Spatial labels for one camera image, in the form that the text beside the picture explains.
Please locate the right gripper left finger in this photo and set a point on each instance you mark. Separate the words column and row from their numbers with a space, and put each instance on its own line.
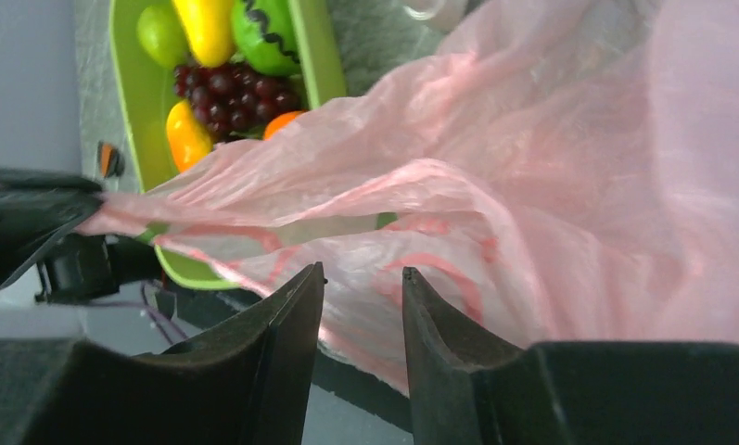
column 245, row 381

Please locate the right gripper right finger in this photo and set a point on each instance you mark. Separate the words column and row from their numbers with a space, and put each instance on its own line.
column 468, row 386

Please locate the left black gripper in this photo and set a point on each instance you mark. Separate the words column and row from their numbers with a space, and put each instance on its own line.
column 37, row 209

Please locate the pink plastic bag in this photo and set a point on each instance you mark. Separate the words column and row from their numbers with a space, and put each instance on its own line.
column 557, row 170

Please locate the orange yellow fake mango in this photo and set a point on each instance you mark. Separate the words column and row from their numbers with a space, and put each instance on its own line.
column 189, row 141

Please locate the dark red fake grapes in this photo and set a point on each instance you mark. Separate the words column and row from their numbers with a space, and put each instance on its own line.
column 234, row 100

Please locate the orange fake tangerine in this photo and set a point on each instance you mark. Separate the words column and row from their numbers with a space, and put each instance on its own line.
column 280, row 122

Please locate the small fake watermelon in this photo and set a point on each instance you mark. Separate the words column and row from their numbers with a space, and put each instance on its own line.
column 264, row 35

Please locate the small orange black object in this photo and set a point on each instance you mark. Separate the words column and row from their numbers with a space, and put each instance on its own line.
column 109, row 160

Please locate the green plastic tray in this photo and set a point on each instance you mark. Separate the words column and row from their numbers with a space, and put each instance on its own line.
column 341, row 51

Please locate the white pvc pipe frame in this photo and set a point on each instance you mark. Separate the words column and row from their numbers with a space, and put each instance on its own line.
column 440, row 15

